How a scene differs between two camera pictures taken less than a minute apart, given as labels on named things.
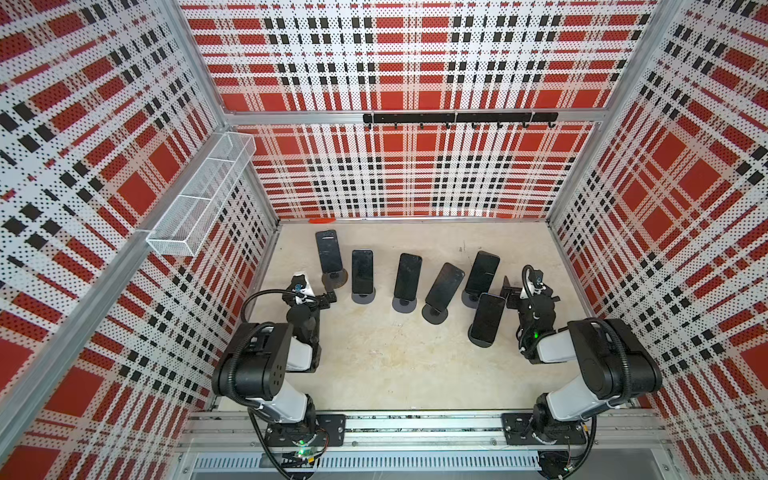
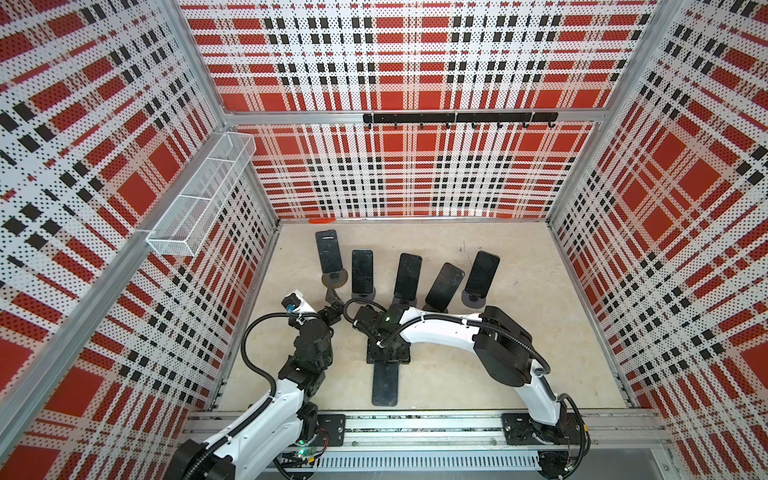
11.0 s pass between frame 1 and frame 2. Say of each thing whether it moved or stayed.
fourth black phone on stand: stayed
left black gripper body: moved
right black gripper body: moved
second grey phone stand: stayed
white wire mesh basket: stayed
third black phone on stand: stayed
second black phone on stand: stayed
